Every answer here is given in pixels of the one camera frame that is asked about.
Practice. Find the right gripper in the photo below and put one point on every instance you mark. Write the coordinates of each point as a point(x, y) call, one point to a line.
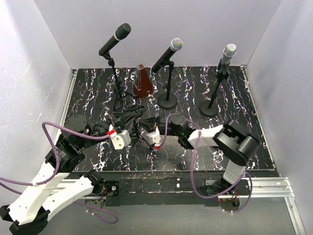
point(151, 123)

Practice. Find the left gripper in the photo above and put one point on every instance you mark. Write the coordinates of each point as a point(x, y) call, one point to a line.
point(117, 121)

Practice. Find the small black tripod stand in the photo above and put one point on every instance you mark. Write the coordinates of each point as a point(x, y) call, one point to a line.
point(136, 132)

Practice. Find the tall black tripod stand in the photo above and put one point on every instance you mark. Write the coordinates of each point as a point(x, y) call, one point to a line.
point(120, 92)

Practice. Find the matte black microphone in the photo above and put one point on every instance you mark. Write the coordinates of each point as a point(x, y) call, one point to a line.
point(121, 33)

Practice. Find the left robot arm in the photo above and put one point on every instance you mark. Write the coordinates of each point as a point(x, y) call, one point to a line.
point(32, 210)

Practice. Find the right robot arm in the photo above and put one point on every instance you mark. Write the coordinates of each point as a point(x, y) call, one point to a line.
point(238, 144)

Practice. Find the round base microphone stand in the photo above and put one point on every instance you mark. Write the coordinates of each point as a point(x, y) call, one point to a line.
point(168, 100)

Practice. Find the right round base stand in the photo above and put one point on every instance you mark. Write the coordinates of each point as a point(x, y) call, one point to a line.
point(209, 108)

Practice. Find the black microphone iridescent head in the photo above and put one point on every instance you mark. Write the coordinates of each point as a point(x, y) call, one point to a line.
point(175, 45)

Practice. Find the silver glitter microphone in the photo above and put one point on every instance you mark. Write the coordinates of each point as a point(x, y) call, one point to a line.
point(228, 53)

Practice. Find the brown wooden metronome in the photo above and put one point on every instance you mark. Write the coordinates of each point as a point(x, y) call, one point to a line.
point(142, 85)

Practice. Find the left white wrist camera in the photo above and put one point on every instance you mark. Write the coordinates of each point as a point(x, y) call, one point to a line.
point(119, 140)

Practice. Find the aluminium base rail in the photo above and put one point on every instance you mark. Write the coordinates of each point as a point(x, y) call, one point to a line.
point(158, 181)

